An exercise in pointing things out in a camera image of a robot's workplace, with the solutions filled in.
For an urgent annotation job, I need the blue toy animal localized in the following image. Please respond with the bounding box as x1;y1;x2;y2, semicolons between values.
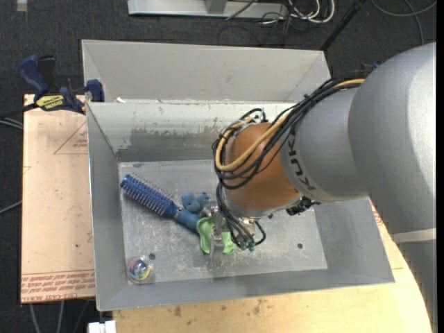
180;191;211;215

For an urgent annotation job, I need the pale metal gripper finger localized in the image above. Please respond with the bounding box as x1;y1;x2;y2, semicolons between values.
215;234;226;268
207;236;217;270

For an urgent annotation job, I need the brown cardboard board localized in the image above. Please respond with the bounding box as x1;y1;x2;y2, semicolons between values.
20;94;96;305

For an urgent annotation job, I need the grey metal bin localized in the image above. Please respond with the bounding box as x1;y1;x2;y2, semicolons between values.
81;39;395;312

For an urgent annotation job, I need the black cylinder on white bracket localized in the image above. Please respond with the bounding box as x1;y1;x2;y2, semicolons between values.
285;196;321;216

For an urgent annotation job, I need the green cloth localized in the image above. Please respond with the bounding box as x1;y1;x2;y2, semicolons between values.
196;216;237;255

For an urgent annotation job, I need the blue hairbrush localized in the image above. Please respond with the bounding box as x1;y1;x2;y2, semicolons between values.
119;173;203;234

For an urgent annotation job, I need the clear ball with colourful core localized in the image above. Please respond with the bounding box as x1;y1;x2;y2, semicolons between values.
126;254;155;284

